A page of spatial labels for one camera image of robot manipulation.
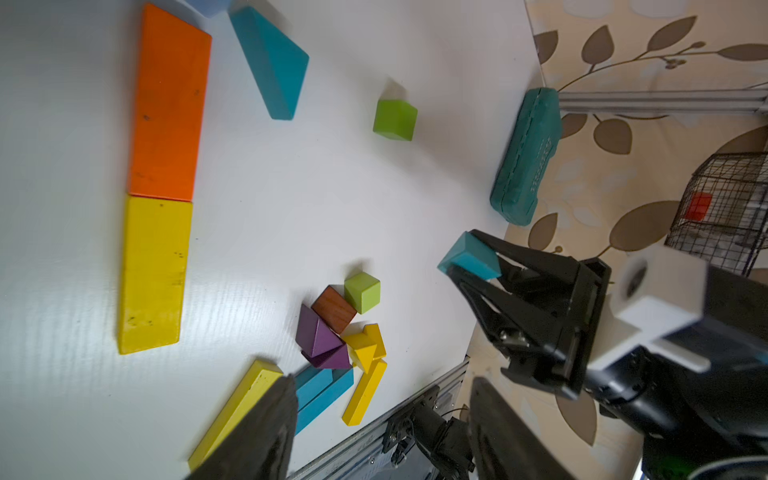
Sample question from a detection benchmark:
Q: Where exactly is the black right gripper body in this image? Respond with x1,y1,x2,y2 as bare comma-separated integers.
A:
501,258,611,400

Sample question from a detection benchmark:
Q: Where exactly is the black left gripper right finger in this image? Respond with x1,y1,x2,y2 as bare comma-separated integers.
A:
469,377,572,480

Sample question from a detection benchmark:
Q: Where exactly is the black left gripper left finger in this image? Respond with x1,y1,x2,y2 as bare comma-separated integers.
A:
188,375,298,480

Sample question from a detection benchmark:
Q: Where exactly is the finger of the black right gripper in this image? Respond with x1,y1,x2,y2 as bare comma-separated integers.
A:
469,229,585,288
447,266,564,348

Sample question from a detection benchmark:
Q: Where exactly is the teal triangular prism block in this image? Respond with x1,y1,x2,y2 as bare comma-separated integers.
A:
438,232,502,281
229,6,310,121

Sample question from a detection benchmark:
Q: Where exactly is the purple triangular prism block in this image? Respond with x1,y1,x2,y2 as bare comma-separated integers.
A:
295,305,343,358
301,344,351,370

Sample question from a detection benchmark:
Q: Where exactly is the yellow rectangular block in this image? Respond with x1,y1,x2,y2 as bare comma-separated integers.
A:
342,359,388,426
117,196,193,355

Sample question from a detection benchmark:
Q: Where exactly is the orange rectangular block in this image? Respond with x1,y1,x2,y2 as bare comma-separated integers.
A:
128,3,212,202

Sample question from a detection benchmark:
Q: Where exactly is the light blue cube block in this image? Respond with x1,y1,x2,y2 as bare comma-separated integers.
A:
185,0,232,18

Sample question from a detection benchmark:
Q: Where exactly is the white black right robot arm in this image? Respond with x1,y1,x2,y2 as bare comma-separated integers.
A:
439,230,767,479

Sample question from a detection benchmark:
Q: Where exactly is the yellow-green rectangular block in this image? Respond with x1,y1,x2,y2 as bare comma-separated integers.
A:
188,360,283,471

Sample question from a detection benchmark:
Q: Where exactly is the teal rectangular block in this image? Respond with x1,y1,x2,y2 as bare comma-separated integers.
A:
295,365,333,411
296,369,354,434

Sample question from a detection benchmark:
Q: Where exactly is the green plastic tool case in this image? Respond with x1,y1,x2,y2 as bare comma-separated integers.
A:
490,88,563,226

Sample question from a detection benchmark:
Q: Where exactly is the yellow triangular prism block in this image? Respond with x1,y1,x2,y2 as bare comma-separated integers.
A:
342,333,377,373
363,324,387,360

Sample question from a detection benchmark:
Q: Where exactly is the light green cube block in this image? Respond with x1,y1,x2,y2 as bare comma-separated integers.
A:
344,272,381,314

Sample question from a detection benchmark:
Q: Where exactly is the brown wooden block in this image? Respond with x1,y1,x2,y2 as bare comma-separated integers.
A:
311,285,357,335

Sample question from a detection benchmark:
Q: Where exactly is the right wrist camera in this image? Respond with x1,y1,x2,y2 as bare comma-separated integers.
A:
587,245,711,373

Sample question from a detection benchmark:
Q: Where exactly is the aluminium front rail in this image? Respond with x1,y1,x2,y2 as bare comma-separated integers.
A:
289,358,470,479

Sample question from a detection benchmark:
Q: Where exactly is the black wire basket right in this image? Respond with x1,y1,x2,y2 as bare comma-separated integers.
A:
664,152,767,277

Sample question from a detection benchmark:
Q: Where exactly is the aluminium frame post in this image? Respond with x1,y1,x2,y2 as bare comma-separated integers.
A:
558,89,767,115

